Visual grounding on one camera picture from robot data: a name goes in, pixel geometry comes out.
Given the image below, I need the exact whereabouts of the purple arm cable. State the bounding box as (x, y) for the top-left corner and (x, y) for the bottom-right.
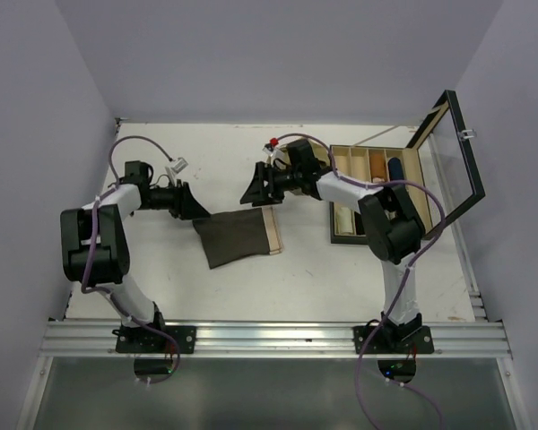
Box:
(275, 132), (447, 430)
(80, 135), (181, 386)

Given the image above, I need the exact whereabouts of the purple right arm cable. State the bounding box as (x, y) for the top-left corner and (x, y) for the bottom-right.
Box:
(275, 132), (447, 430)

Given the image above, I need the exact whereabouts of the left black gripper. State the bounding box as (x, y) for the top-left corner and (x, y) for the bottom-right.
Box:
(142, 178), (210, 220)

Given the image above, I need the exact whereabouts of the rolled navy underwear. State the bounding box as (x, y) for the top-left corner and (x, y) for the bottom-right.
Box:
(387, 157), (405, 181)

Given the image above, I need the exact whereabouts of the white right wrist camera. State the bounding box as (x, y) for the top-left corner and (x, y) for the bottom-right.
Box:
(263, 138), (288, 167)

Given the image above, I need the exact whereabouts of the rolled cream underwear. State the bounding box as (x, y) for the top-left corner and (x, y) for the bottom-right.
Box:
(335, 207), (355, 236)

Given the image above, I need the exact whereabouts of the aluminium mounting rail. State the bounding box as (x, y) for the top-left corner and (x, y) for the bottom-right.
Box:
(39, 320), (511, 358)

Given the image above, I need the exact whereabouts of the rolled orange underwear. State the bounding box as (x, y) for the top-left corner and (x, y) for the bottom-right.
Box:
(369, 153), (387, 183)

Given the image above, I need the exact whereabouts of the black compartment storage box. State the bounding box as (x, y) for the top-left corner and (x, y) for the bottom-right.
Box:
(331, 90), (485, 225)

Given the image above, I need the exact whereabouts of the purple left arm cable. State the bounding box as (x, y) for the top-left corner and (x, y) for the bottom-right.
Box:
(80, 135), (181, 386)

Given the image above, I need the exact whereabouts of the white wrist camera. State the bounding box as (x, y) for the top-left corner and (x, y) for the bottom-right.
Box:
(165, 157), (188, 177)
(263, 138), (288, 167)

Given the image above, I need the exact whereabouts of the brown underwear beige waistband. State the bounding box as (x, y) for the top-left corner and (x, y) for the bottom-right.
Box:
(192, 207), (283, 269)

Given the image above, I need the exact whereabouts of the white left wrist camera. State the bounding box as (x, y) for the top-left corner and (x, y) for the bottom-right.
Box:
(165, 157), (188, 177)

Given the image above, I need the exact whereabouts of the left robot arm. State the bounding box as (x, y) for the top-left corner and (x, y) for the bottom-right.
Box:
(60, 161), (210, 355)

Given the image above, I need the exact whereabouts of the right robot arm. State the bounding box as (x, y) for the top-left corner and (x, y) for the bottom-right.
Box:
(240, 139), (435, 356)

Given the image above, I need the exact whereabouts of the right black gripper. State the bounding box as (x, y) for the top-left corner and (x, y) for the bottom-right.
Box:
(240, 160), (302, 206)

